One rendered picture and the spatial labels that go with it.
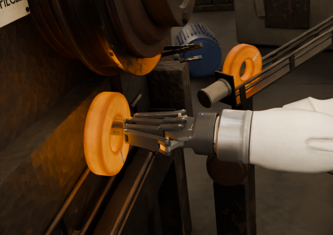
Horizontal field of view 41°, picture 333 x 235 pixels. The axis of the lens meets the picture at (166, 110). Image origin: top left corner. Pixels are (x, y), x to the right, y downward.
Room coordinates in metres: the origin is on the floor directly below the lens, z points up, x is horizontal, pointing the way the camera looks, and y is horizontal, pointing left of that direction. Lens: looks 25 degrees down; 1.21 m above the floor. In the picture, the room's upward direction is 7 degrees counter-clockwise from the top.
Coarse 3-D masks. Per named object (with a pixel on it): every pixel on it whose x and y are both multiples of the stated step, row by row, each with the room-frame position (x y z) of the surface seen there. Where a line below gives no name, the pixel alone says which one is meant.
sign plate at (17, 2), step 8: (0, 0) 0.69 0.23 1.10; (8, 0) 0.71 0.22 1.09; (16, 0) 0.73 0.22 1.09; (24, 0) 0.75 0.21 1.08; (0, 8) 0.69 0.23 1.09; (8, 8) 0.71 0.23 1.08; (16, 8) 0.73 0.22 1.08; (24, 8) 0.75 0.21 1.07; (0, 16) 0.68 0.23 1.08; (8, 16) 0.70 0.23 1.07; (16, 16) 0.72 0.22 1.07; (0, 24) 0.68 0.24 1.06
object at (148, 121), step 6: (132, 120) 0.73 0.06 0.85; (138, 120) 0.72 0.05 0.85; (144, 120) 0.72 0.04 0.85; (150, 120) 0.72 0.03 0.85; (156, 120) 0.72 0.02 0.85; (162, 120) 0.72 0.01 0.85; (168, 120) 0.71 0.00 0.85; (174, 120) 0.70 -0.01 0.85; (180, 120) 0.70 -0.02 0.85; (186, 120) 0.70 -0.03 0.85
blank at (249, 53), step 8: (240, 48) 1.27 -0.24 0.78; (248, 48) 1.28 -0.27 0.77; (256, 48) 1.31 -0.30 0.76; (232, 56) 1.25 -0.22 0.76; (240, 56) 1.26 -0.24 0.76; (248, 56) 1.28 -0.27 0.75; (256, 56) 1.31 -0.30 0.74; (224, 64) 1.26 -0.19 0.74; (232, 64) 1.24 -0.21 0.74; (240, 64) 1.26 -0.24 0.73; (248, 64) 1.31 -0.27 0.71; (256, 64) 1.31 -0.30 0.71; (224, 72) 1.25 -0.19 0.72; (232, 72) 1.24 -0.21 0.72; (248, 72) 1.30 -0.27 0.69; (256, 72) 1.31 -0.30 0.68; (240, 80) 1.26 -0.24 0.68
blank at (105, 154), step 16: (96, 96) 0.74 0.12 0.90; (112, 96) 0.73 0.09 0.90; (96, 112) 0.69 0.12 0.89; (112, 112) 0.72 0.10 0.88; (128, 112) 0.79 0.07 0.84; (96, 128) 0.67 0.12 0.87; (96, 144) 0.66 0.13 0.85; (112, 144) 0.75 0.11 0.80; (128, 144) 0.77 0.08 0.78; (96, 160) 0.66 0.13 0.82; (112, 160) 0.70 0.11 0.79
